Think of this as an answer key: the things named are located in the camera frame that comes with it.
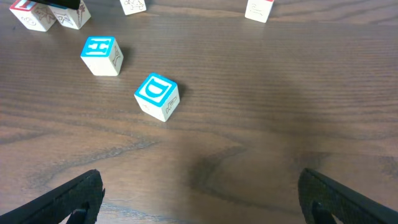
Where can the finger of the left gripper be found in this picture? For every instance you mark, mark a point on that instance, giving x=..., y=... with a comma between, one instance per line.
x=64, y=4

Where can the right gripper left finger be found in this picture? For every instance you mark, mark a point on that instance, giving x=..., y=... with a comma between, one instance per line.
x=79, y=200

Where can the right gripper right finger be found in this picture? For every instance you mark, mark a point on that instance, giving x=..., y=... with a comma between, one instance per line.
x=324, y=200

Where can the blue number 2 block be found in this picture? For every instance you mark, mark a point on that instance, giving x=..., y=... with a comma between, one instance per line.
x=72, y=18

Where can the red letter I block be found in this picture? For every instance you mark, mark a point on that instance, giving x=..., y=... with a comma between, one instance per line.
x=33, y=15

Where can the red letter A block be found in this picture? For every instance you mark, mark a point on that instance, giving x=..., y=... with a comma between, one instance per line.
x=258, y=10

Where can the blue letter H block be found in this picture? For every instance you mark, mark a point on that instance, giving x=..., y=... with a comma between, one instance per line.
x=102, y=56

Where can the cream wooden block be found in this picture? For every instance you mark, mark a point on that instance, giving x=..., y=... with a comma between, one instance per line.
x=133, y=6

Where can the blue letter D block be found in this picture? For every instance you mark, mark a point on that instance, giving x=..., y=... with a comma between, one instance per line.
x=158, y=96

